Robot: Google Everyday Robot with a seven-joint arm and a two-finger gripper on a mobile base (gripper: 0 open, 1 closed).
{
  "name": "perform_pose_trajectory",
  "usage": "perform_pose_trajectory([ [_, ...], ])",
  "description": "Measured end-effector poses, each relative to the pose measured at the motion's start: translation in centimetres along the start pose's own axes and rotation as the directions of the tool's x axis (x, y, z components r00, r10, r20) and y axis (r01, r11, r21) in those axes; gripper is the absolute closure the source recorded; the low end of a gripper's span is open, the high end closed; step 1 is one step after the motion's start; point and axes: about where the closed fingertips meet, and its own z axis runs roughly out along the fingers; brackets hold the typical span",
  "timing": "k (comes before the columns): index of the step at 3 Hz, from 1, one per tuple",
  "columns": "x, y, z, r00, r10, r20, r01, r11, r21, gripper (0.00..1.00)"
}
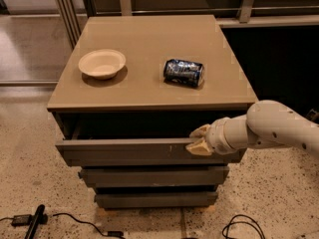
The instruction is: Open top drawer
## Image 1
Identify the black power adapter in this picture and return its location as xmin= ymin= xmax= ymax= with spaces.
xmin=11 ymin=214 xmax=32 ymax=227

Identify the grey top drawer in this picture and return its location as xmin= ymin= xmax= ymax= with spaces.
xmin=56 ymin=111 xmax=243 ymax=167

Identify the dark object at right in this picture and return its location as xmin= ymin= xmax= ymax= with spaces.
xmin=307 ymin=109 xmax=319 ymax=123

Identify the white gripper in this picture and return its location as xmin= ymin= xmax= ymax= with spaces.
xmin=185 ymin=118 xmax=236 ymax=156

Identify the white paper bowl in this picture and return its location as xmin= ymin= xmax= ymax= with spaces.
xmin=78 ymin=49 xmax=126 ymax=80

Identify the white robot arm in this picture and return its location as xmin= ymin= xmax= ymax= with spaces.
xmin=186 ymin=101 xmax=319 ymax=157

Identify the grey drawer cabinet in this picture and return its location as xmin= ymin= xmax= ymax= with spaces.
xmin=48 ymin=15 xmax=257 ymax=196

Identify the crushed blue soda can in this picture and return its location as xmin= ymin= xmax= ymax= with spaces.
xmin=163 ymin=59 xmax=204 ymax=88

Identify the black cable with plug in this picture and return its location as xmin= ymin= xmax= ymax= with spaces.
xmin=52 ymin=212 xmax=127 ymax=239

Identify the grey middle drawer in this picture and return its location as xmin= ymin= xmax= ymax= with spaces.
xmin=80 ymin=165 xmax=229 ymax=188

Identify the black cylindrical tool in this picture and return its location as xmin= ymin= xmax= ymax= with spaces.
xmin=24 ymin=204 xmax=48 ymax=239

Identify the metal railing frame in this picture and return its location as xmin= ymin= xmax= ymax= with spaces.
xmin=56 ymin=0 xmax=319 ymax=44

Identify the black looped cable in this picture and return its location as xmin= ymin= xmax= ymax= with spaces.
xmin=221 ymin=213 xmax=266 ymax=239

